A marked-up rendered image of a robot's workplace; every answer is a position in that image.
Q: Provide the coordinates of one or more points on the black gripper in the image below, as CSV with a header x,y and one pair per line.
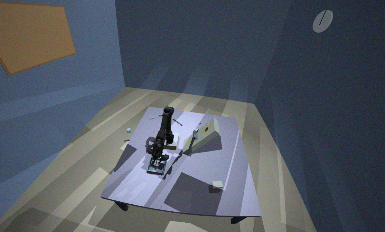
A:
x,y
163,157

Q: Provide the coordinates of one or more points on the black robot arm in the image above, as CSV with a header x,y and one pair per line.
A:
x,y
165,133

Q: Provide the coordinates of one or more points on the light blue square tray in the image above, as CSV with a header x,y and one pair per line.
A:
x,y
156,169

